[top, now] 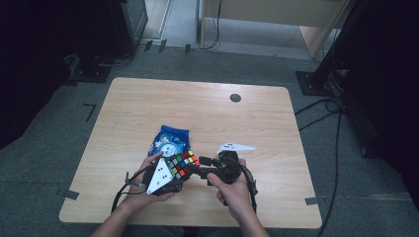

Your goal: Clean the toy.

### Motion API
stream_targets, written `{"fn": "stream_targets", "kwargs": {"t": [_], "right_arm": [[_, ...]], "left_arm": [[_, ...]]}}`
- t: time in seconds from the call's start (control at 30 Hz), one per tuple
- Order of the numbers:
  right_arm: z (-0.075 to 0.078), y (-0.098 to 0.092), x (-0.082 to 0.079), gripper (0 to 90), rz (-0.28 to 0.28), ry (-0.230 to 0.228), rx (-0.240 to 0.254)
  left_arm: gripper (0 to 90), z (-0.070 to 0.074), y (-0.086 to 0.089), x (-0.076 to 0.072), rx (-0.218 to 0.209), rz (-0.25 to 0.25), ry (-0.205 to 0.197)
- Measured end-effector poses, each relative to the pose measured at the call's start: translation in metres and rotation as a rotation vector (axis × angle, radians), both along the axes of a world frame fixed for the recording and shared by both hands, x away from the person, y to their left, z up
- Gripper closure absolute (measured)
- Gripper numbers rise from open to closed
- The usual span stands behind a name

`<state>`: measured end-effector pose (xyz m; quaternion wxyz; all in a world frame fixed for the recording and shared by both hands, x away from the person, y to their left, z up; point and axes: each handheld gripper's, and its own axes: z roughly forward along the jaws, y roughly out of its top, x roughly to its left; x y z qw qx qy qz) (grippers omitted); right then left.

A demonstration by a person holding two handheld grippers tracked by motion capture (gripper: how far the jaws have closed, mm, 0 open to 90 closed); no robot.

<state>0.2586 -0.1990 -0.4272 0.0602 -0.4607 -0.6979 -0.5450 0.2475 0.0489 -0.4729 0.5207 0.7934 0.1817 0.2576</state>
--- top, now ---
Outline looped black floor cables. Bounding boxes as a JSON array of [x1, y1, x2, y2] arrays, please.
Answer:
[[293, 96, 345, 132]]

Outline left hand-held gripper cable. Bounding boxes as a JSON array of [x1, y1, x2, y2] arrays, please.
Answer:
[[111, 163, 150, 214]]

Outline multicoloured puzzle cube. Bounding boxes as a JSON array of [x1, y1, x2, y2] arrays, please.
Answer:
[[166, 150, 202, 181]]

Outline black cabinet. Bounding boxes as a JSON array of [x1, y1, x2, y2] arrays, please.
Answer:
[[108, 0, 149, 57]]

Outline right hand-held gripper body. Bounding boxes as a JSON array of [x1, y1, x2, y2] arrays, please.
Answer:
[[207, 142, 257, 186]]

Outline blue wet wipes pack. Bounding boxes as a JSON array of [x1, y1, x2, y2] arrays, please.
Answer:
[[147, 124, 192, 160]]

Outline light wooden cabinet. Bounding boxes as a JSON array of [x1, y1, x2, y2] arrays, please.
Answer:
[[198, 0, 351, 61]]

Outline person's right hand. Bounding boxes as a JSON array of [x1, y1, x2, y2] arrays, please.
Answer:
[[207, 161, 255, 223]]

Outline long black floor cable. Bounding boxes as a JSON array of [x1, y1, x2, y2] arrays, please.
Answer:
[[315, 108, 344, 237]]

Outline black hanging cable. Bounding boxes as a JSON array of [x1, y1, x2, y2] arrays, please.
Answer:
[[202, 0, 222, 51]]

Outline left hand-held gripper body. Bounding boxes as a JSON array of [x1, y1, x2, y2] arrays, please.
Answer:
[[141, 158, 186, 196]]

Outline hand-held gripper cable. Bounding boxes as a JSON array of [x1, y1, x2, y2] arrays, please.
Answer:
[[111, 163, 150, 214], [229, 157, 259, 214]]

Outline right hand-held gripper cable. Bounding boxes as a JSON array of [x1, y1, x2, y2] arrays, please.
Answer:
[[229, 157, 259, 214]]

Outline black stand base with post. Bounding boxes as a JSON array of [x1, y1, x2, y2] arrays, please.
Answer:
[[294, 0, 364, 98]]

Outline person's left hand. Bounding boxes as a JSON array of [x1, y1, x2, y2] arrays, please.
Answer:
[[120, 151, 176, 213]]

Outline grey tape piece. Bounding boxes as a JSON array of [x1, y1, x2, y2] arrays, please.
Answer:
[[304, 196, 326, 206], [56, 188, 81, 201]]

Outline dark curtain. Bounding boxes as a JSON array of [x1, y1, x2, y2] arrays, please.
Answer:
[[0, 0, 117, 150], [342, 0, 419, 211]]

